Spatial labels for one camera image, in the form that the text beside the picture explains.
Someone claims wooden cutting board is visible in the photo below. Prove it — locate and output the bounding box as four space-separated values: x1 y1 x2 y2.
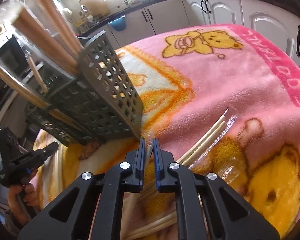
80 0 110 15

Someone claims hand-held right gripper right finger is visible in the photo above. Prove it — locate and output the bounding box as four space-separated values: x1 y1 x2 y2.
152 138 282 240

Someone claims dark green plastic utensil basket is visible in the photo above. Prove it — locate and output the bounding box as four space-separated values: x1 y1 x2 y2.
0 30 143 147

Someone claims pink bear printed blanket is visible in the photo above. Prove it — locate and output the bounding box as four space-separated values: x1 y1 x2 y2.
32 24 300 240

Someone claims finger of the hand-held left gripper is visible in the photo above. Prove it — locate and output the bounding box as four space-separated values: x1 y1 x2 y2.
0 127 22 155
27 141 59 165

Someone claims bunch of chopsticks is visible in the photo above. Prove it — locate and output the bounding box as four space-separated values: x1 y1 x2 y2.
0 0 238 240

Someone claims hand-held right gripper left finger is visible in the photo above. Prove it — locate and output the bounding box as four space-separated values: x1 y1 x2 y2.
17 137 147 240

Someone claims person's left hand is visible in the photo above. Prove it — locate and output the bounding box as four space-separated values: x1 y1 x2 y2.
7 170 38 227

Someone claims single chopstick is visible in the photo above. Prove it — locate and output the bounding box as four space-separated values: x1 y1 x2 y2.
130 141 154 205

